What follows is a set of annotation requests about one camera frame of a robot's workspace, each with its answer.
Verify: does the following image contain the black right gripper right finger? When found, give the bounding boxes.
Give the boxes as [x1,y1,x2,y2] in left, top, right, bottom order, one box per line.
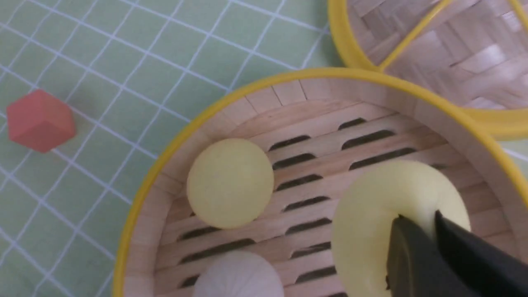
[434,210,528,297]

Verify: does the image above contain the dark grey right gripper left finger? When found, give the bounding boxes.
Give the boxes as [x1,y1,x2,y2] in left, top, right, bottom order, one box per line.
[385,215,481,297]

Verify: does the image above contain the pale yellow bun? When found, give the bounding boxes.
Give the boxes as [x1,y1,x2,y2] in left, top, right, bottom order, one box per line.
[331,160,471,297]

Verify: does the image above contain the white bun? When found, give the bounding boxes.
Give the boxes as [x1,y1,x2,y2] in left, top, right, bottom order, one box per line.
[192,251,285,297]

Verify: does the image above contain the bamboo steamer tray yellow rim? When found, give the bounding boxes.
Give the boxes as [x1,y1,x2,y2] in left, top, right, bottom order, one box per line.
[112,68,527,297]

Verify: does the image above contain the woven bamboo steamer lid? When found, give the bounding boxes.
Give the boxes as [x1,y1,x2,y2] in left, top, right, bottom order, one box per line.
[328,0,528,140]

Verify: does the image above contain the green checkered tablecloth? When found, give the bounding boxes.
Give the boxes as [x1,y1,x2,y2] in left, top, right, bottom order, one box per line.
[0,0,528,297]

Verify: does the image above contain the red foam cube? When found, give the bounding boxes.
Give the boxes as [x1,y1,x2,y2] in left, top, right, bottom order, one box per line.
[6,90,77,153]

